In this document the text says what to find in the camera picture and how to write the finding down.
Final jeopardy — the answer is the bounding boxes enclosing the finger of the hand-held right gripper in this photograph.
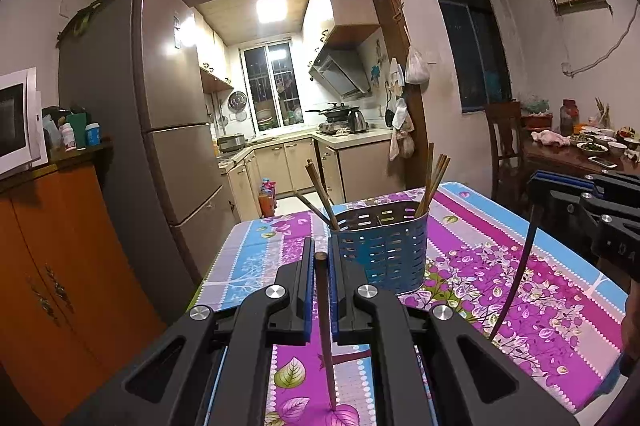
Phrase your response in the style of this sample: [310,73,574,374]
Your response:
[529,169,640,208]
[549,190,640,253]

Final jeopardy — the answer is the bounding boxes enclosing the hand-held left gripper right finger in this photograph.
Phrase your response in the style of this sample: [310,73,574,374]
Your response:
[328,236,582,426]

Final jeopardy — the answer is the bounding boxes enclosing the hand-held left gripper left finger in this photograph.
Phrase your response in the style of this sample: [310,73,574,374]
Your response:
[62,236,316,426]

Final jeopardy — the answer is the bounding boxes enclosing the dark brown chopstick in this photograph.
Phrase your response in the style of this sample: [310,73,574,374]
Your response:
[305,160,336,228]
[292,191,332,228]
[314,251,339,411]
[423,143,435,213]
[489,204,540,341]
[311,159,342,230]

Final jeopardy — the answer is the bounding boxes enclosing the blue perforated utensil holder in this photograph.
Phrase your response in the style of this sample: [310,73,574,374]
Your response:
[329,200,430,296]

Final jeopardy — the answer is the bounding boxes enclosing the light wooden chopstick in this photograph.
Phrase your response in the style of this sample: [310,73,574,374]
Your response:
[421,157,452,215]
[417,153,444,217]
[419,154,448,216]

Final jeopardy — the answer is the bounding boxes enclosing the person's right forearm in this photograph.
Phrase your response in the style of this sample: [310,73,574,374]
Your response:
[619,281,640,378]

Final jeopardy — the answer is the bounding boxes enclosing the wooden dining table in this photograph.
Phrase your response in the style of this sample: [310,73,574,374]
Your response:
[519,133,640,188]

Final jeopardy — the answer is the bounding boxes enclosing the group of food bowls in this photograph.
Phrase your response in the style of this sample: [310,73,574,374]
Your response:
[569,125,640,158]

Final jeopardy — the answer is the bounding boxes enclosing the raw chicken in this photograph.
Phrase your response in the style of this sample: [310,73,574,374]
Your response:
[530,129,571,147]

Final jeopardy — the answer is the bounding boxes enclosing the red glass jar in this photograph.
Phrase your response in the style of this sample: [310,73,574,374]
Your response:
[559,99,580,136]

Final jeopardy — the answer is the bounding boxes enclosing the wooden chair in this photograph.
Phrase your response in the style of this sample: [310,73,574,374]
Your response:
[483,101,531,208]

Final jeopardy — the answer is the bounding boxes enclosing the red bottles on floor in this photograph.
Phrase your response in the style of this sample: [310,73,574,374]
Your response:
[258,178,279,220]

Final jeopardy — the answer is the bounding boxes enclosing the floral striped tablecloth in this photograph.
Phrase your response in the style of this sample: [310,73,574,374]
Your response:
[192,181,629,426]

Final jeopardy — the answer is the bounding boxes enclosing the dark window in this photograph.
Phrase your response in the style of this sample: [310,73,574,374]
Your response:
[427,0,514,114]

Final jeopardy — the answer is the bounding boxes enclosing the hanging cloth bundle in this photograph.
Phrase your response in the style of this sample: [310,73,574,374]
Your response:
[385,57,416,160]

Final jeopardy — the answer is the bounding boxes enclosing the steel pot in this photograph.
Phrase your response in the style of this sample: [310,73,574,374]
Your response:
[217,133,246,153]

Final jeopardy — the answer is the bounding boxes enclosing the steel kettle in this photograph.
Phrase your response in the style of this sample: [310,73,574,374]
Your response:
[347,108,369,133]

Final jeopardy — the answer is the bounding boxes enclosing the white hanging plastic bag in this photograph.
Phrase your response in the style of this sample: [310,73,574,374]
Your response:
[404,46,431,85]

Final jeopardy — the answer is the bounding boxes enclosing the black wok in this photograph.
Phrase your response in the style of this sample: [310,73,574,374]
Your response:
[305,102,359,120]

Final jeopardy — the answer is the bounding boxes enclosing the hanging metal strainer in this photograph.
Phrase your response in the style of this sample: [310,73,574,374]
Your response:
[227,91,249,123]

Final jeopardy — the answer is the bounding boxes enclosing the kitchen window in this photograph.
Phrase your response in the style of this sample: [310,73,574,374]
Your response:
[239,40,304,133]

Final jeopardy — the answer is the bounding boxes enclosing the steel range hood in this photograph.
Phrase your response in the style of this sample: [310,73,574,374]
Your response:
[308,48,371,100]

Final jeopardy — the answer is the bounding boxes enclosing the orange wooden cabinet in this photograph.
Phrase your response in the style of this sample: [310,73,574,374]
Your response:
[0,140,169,426]

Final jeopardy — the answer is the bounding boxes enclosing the grey refrigerator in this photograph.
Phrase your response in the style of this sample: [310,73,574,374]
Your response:
[57,0,237,308]

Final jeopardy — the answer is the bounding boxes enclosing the green container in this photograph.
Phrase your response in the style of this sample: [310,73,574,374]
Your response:
[65,111,89,150]

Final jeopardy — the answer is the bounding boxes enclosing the white bottle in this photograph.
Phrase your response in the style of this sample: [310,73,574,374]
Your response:
[58,121,77,152]

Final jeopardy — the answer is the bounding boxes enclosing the ceiling light panel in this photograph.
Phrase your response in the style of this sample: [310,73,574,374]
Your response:
[255,0,287,25]

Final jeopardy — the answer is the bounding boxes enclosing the clear plastic bag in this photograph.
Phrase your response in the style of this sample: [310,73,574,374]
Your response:
[42,106,66,152]

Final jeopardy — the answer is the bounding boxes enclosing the white microwave oven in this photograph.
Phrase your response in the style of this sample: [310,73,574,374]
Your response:
[0,67,50,178]

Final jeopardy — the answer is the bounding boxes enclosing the green yellow bundle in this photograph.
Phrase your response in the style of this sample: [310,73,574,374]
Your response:
[54,0,146,43]

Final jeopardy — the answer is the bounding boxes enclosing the white wall cable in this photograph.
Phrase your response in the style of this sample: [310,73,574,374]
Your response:
[559,0,640,80]

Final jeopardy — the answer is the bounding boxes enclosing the row of kitchen wall cabinets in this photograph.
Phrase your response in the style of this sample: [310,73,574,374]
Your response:
[192,5,235,94]

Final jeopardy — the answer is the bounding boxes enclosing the kitchen wall cabinet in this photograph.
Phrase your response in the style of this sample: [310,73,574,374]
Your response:
[302,0,381,52]

